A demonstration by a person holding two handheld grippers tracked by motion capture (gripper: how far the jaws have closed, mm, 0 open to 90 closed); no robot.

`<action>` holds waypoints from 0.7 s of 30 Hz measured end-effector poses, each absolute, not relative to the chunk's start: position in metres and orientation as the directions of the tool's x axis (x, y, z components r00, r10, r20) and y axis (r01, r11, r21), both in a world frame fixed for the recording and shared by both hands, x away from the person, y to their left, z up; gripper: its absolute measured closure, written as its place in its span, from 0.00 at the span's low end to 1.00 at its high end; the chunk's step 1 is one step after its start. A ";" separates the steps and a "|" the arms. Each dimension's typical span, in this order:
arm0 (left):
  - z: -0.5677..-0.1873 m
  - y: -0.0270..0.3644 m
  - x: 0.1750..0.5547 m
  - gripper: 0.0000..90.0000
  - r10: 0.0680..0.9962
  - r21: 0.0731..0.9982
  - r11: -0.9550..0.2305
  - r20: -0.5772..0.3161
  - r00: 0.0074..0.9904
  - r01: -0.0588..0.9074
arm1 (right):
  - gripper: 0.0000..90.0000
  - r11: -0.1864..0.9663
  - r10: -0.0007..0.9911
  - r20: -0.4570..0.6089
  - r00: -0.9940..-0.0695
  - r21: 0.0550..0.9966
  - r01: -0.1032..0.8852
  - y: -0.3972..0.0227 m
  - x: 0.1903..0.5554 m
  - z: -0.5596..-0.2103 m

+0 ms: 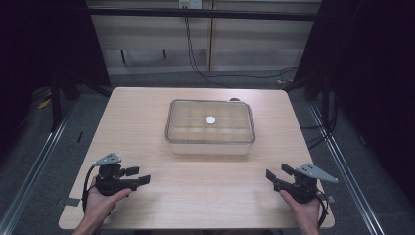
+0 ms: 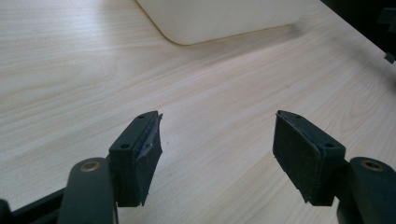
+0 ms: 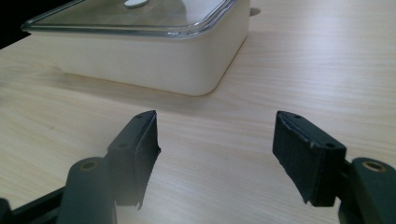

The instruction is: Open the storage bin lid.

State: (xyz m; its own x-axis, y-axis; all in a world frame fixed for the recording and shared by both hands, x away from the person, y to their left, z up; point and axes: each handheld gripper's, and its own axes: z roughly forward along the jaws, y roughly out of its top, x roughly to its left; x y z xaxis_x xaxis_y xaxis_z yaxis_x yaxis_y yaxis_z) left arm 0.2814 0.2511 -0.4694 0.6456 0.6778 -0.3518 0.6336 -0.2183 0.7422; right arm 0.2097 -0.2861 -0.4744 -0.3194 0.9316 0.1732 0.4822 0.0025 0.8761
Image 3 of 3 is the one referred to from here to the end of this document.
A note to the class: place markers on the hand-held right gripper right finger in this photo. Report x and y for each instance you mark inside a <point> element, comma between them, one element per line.
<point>306,161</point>

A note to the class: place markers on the clear lid with white knob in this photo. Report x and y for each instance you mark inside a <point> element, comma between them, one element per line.
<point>124,18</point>

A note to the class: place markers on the white square container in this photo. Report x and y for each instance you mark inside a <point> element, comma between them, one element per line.
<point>149,65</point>

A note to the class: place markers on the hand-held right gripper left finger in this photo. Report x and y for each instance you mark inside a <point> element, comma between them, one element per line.
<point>137,155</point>

